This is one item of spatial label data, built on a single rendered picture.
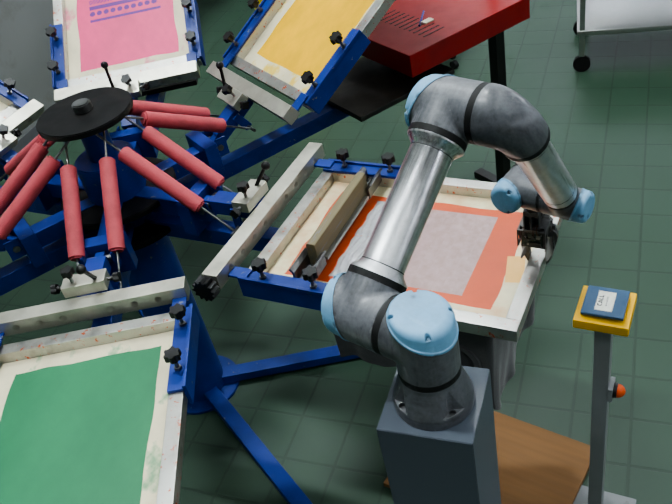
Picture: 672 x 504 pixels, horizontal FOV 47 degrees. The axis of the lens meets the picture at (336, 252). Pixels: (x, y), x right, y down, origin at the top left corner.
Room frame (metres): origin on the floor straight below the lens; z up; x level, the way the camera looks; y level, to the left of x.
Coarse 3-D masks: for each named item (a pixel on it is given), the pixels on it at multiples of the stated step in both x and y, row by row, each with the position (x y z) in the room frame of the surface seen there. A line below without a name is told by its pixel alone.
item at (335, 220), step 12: (360, 180) 1.95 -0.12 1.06; (348, 192) 1.89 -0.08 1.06; (360, 192) 1.93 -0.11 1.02; (336, 204) 1.85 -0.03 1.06; (348, 204) 1.86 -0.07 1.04; (336, 216) 1.80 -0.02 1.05; (348, 216) 1.85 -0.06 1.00; (324, 228) 1.75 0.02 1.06; (336, 228) 1.79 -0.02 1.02; (312, 240) 1.70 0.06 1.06; (324, 240) 1.73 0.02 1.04; (312, 252) 1.69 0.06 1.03
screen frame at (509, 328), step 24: (312, 192) 2.04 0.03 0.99; (456, 192) 1.90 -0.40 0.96; (480, 192) 1.86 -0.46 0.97; (288, 216) 1.95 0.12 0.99; (552, 216) 1.65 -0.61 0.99; (288, 240) 1.86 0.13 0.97; (528, 264) 1.48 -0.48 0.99; (528, 288) 1.40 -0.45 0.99; (456, 312) 1.37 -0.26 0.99; (504, 336) 1.28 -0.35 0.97
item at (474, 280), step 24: (336, 264) 1.71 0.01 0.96; (408, 264) 1.63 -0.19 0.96; (432, 264) 1.61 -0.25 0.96; (456, 264) 1.59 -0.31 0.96; (480, 264) 1.57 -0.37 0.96; (504, 264) 1.54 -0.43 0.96; (408, 288) 1.54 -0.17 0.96; (432, 288) 1.52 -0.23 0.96; (456, 288) 1.49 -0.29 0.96; (480, 288) 1.47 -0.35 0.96
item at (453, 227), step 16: (368, 208) 1.94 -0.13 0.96; (432, 208) 1.86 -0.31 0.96; (448, 208) 1.84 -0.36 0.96; (464, 208) 1.83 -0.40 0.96; (352, 224) 1.88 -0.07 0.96; (432, 224) 1.79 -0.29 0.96; (448, 224) 1.77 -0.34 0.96; (464, 224) 1.75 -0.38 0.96; (480, 224) 1.73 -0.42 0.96; (496, 224) 1.72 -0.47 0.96; (512, 224) 1.70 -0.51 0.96; (432, 240) 1.71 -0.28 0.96; (448, 240) 1.70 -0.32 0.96; (464, 240) 1.68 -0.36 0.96; (480, 240) 1.66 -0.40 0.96; (496, 240) 1.65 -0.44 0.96; (512, 240) 1.63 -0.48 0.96; (496, 256) 1.58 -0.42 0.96
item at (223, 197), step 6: (222, 192) 2.09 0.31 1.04; (228, 192) 2.08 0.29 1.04; (216, 198) 2.06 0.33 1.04; (222, 198) 2.05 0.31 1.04; (228, 198) 2.04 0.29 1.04; (210, 204) 2.05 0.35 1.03; (216, 204) 2.04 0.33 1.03; (222, 204) 2.03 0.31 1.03; (228, 204) 2.01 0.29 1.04; (216, 210) 2.04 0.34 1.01; (222, 210) 2.03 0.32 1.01; (228, 210) 2.02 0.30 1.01; (252, 210) 1.97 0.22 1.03; (246, 216) 1.98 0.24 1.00
